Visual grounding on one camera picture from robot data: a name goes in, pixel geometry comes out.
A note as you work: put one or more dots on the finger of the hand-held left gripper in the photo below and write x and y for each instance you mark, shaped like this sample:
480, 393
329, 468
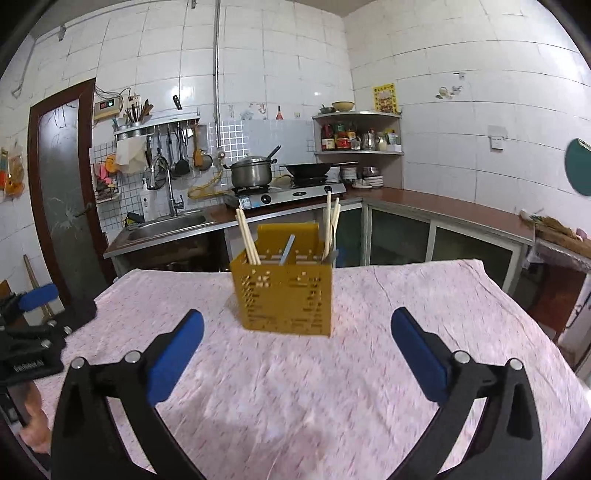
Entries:
39, 296
81, 311

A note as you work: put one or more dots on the white soap bottle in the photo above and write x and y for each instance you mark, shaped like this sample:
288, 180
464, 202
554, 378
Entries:
150, 203

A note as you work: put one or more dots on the light blue utensil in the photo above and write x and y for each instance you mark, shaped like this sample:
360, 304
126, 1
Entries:
287, 249

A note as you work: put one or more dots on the stack of dishes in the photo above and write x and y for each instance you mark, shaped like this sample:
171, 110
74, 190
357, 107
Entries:
364, 177

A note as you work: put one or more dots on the row of condiment bottles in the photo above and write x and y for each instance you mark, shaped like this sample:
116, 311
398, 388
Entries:
346, 138

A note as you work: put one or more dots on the beige bowl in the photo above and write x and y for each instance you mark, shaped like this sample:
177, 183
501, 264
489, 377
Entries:
343, 106

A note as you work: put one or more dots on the bundle of greens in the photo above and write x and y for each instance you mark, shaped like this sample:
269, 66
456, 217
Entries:
551, 226

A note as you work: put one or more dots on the kitchen base cabinets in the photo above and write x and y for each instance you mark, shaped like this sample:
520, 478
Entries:
401, 235

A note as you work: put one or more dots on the teal cutting board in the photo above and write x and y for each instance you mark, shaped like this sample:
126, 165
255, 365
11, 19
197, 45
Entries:
581, 166

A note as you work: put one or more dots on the yellow wall poster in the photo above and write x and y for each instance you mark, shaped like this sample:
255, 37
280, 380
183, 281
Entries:
385, 98

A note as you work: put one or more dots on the gas stove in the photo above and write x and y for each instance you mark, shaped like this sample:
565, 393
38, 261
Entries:
286, 196

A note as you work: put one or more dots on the pink floral tablecloth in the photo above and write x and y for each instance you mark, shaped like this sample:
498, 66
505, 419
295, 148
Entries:
300, 397

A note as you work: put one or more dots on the steel sink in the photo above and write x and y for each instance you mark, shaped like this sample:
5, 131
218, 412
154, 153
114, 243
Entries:
161, 224

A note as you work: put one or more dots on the brown kitchen counter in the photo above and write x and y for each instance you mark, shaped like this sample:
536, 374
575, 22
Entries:
438, 203

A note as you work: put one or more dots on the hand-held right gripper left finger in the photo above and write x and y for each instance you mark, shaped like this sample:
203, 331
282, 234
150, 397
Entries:
178, 355

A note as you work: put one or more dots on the corner wall shelf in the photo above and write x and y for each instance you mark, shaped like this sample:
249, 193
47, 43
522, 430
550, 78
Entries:
364, 115

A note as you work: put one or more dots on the orange hanging bag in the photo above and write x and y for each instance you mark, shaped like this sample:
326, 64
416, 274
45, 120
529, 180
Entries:
11, 177

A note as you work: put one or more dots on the steel cooking pot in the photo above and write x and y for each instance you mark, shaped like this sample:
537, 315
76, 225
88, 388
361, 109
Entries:
251, 175

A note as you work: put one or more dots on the grey wall pipe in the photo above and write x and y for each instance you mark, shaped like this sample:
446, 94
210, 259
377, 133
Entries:
217, 69

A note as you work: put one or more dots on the black hanging ladle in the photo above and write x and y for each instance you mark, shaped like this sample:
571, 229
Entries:
181, 164

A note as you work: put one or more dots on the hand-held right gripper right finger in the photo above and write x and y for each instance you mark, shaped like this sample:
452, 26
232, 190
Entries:
420, 355

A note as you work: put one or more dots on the chrome sink faucet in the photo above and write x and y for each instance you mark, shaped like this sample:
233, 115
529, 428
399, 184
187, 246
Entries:
171, 194

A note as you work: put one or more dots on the person's left hand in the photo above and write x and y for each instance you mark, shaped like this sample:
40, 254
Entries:
37, 420

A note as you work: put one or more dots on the white wall socket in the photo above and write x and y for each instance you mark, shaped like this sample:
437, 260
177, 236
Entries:
498, 137

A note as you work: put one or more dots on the metal spoon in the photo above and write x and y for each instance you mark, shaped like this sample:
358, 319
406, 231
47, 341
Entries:
333, 257

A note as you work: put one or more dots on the wall control box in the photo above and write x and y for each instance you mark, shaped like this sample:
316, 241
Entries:
107, 108

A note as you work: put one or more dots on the black wok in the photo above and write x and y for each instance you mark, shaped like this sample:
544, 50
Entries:
307, 170

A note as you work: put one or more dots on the steel wall utensil rack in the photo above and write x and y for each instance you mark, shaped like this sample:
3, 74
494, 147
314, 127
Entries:
157, 127

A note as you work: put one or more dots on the yellow perforated utensil holder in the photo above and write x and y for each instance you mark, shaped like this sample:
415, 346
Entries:
284, 300

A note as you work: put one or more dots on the brown glass door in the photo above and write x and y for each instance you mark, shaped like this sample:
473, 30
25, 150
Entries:
60, 184

